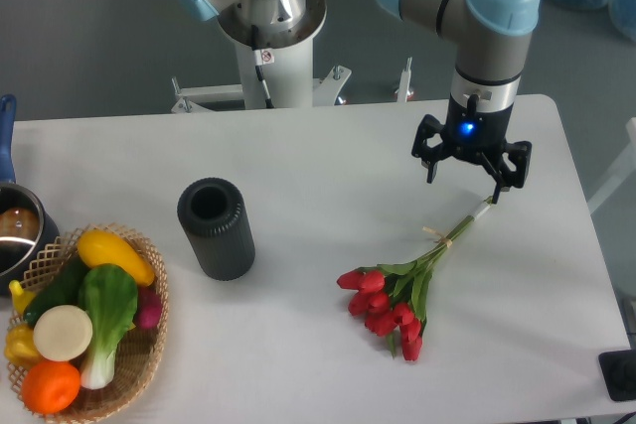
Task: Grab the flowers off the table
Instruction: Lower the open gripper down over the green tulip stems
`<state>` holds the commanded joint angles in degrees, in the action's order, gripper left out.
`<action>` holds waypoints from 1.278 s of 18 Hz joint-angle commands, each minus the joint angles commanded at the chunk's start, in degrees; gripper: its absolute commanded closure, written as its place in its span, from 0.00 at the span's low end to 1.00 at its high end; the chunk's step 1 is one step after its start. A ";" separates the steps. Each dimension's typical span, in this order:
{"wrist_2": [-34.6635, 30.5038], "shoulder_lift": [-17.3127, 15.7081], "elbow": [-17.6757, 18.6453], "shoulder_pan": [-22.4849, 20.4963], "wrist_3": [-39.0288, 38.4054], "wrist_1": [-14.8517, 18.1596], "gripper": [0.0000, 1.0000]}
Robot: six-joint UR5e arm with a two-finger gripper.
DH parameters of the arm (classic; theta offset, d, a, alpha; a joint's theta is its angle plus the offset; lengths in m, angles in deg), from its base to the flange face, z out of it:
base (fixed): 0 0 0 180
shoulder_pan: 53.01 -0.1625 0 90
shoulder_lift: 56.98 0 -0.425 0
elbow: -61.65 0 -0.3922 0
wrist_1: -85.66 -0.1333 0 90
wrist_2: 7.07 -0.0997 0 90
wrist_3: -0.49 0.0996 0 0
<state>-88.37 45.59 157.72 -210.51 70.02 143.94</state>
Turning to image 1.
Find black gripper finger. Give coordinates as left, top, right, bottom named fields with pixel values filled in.
left=480, top=140, right=532, bottom=204
left=411, top=114, right=450, bottom=184

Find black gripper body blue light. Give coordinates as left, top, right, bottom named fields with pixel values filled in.
left=427, top=94, right=513, bottom=164

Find red tulip bouquet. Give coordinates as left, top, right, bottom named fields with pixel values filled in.
left=336, top=197, right=495, bottom=362

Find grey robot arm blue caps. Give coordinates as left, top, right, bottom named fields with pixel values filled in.
left=178, top=0, right=541, bottom=192

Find dark grey ribbed vase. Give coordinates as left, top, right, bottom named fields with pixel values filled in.
left=177, top=178, right=255, bottom=281

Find black device at table edge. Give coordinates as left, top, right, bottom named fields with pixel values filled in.
left=598, top=350, right=635, bottom=402

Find magenta radish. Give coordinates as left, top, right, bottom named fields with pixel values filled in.
left=133, top=287, right=163, bottom=330

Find yellow squash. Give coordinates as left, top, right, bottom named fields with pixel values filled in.
left=77, top=229, right=155, bottom=287

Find green bok choy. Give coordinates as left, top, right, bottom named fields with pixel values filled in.
left=79, top=264, right=138, bottom=390

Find woven wicker basket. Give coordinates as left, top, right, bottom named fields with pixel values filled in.
left=21, top=223, right=169, bottom=423

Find dark green cucumber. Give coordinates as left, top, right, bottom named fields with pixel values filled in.
left=23, top=255, right=89, bottom=328

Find cream round radish slice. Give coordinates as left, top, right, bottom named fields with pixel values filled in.
left=33, top=305, right=92, bottom=361

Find orange fruit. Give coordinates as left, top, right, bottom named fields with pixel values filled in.
left=21, top=360, right=80, bottom=414

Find yellow bell pepper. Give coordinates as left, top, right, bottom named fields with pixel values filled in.
left=4, top=324, right=43, bottom=368

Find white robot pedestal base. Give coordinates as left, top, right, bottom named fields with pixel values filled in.
left=172, top=0, right=352, bottom=113

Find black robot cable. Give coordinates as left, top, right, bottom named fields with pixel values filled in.
left=249, top=25, right=276, bottom=110

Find blue handled saucepan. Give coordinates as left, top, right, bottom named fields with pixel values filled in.
left=1, top=94, right=59, bottom=298

